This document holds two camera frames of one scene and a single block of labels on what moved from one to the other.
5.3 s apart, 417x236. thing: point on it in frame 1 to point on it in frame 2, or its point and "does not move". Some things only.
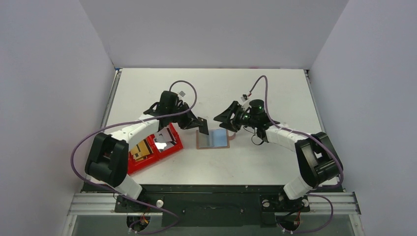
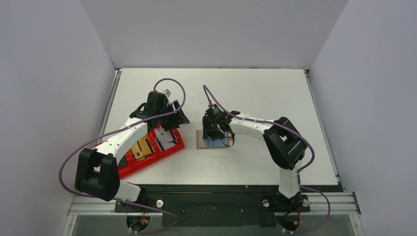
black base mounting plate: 211,206 does not move
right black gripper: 234,113 to 212,127
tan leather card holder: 217,138 does not move
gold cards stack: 141,150 does not move
